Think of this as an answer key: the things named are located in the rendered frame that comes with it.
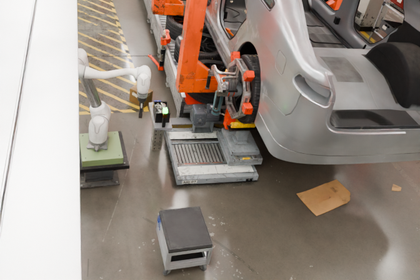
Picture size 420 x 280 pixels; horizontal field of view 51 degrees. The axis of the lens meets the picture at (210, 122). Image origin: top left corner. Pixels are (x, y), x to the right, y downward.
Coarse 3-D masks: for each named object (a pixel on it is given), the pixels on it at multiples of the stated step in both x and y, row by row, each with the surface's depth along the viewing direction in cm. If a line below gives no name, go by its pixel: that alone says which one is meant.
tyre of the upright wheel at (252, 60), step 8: (240, 56) 426; (248, 56) 408; (256, 56) 412; (248, 64) 405; (256, 64) 398; (256, 72) 393; (256, 80) 391; (256, 88) 391; (256, 96) 392; (256, 104) 395; (256, 112) 401; (240, 120) 428; (248, 120) 410
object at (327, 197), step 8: (328, 184) 459; (336, 184) 459; (304, 192) 443; (312, 192) 446; (320, 192) 448; (328, 192) 449; (336, 192) 452; (344, 192) 452; (304, 200) 435; (312, 200) 437; (320, 200) 439; (328, 200) 441; (336, 200) 442; (344, 200) 445; (312, 208) 428; (320, 208) 430; (328, 208) 432
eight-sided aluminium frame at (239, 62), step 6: (234, 60) 415; (240, 60) 411; (228, 66) 432; (234, 66) 428; (240, 66) 401; (246, 66) 403; (246, 96) 394; (228, 102) 441; (228, 108) 436; (234, 108) 435; (240, 108) 403; (234, 114) 418; (240, 114) 405
